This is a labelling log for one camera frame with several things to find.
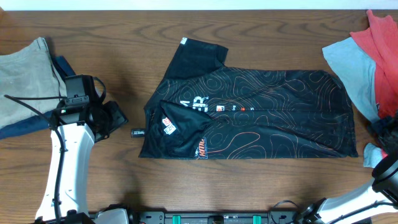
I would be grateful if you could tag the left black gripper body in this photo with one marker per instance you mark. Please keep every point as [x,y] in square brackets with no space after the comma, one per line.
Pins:
[111,116]

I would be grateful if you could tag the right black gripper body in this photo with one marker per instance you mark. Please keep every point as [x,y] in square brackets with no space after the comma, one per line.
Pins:
[388,130]

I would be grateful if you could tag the black cycling jersey orange print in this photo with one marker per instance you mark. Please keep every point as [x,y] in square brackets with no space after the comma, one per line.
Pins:
[203,109]

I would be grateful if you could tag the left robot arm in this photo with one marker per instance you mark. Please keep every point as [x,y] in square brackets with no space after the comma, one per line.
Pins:
[77,129]

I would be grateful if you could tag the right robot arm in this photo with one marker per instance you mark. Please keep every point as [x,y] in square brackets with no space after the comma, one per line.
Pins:
[373,198]

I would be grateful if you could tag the folded navy blue garment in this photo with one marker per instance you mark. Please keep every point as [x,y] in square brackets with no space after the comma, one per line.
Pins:
[36,123]

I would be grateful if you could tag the light grey t-shirt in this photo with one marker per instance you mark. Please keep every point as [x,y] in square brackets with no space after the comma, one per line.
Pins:
[356,70]

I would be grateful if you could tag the folded beige garment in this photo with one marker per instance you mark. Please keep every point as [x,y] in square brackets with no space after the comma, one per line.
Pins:
[29,73]

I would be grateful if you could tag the red t-shirt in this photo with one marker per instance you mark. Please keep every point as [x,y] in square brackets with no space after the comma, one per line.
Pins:
[379,41]

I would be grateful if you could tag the black mounting rail base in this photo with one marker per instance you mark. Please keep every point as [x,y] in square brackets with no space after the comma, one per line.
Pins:
[119,213]

